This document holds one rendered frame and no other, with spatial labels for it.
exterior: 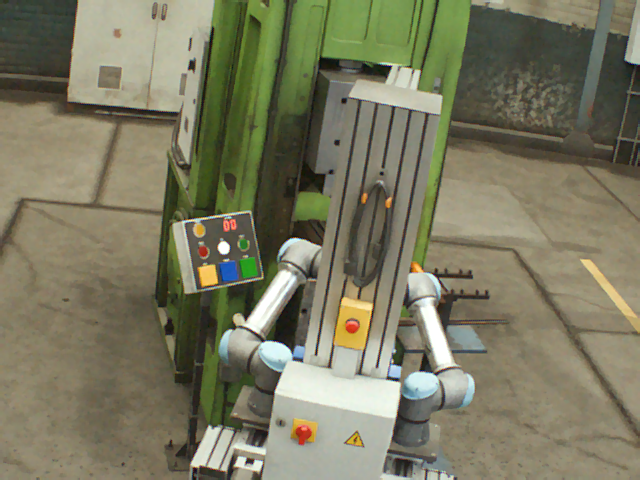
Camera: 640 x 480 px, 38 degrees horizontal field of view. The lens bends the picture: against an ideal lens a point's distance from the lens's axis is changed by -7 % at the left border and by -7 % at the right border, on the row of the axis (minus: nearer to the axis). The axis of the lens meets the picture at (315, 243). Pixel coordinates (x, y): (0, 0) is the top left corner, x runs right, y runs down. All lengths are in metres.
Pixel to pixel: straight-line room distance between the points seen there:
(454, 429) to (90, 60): 5.62
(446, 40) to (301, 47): 0.65
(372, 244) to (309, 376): 0.42
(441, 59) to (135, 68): 5.45
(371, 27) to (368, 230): 1.58
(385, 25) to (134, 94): 5.52
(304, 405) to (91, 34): 6.97
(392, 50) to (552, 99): 6.65
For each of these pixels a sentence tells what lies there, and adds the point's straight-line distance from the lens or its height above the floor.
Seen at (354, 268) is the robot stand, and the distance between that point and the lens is 2.72.
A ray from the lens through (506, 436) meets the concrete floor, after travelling 5.18.
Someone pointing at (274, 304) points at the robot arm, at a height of 1.13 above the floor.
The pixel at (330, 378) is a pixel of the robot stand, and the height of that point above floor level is 1.23.
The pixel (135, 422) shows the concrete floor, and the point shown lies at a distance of 4.75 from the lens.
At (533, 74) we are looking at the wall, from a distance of 10.60.
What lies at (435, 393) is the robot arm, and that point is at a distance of 3.32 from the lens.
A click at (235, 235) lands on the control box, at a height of 1.12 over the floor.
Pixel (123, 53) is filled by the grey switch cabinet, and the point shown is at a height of 0.63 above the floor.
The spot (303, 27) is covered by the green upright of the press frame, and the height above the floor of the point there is 1.95.
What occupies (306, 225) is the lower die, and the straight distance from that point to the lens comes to 4.57.
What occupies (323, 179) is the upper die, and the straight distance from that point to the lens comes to 4.13.
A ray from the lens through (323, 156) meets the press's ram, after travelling 4.08.
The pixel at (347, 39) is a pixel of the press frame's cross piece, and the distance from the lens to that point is 4.13.
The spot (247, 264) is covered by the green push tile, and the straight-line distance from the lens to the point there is 4.00.
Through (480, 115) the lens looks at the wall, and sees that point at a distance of 10.54.
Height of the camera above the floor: 2.63
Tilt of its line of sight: 22 degrees down
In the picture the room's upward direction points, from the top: 9 degrees clockwise
